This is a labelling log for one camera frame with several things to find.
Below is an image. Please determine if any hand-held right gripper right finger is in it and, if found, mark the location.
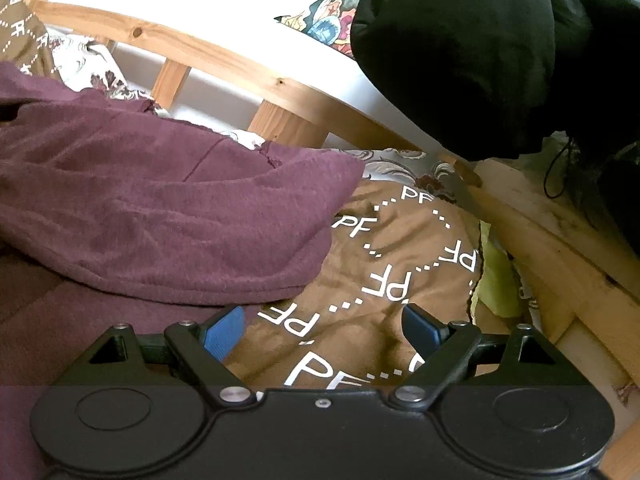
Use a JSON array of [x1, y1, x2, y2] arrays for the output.
[[389, 302, 597, 412]]

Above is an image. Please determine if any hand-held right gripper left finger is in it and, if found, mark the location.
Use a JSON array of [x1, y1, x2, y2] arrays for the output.
[[50, 307, 252, 408]]

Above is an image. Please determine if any maroon garment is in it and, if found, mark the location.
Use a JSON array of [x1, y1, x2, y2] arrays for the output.
[[0, 60, 366, 480]]

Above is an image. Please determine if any brown printed blanket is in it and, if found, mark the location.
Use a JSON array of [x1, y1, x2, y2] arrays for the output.
[[0, 0, 501, 392]]

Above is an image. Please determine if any yellow-green cloth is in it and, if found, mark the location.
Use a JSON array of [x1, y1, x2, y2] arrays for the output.
[[469, 220, 527, 322]]

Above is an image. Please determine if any black hanging garment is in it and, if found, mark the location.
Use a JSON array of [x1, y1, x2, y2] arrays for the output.
[[350, 0, 640, 256]]

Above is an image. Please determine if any white floral bed sheet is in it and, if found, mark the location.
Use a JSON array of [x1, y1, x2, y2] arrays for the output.
[[47, 34, 483, 213]]

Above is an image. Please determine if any black cord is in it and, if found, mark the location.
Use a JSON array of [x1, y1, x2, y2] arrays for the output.
[[544, 132, 577, 199]]

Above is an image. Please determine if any wooden bed frame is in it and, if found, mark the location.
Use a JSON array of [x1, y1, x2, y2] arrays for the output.
[[20, 0, 640, 480]]

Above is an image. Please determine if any colourful cartoon wall poster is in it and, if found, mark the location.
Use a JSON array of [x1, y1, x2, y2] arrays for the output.
[[274, 0, 383, 59]]

